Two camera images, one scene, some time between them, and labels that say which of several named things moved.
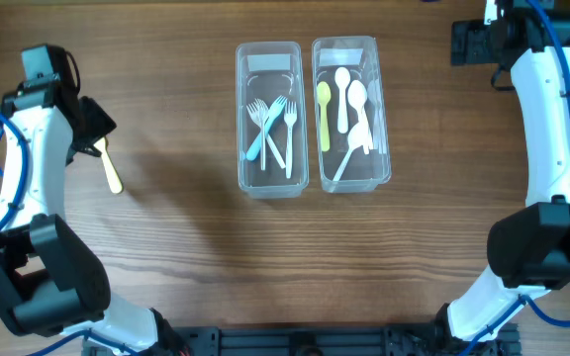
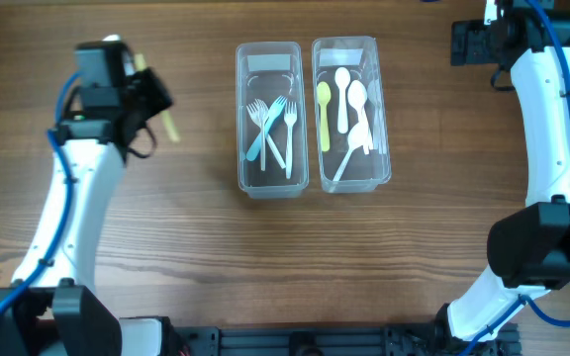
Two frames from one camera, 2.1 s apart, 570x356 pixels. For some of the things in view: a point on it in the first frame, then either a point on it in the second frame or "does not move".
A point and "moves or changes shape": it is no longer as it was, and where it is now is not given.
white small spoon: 342,78 does not move
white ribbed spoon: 359,135 does not move
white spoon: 357,95 does not move
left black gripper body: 97,124 -> 143,96
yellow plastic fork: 113,174 moves or changes shape
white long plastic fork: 290,116 does not move
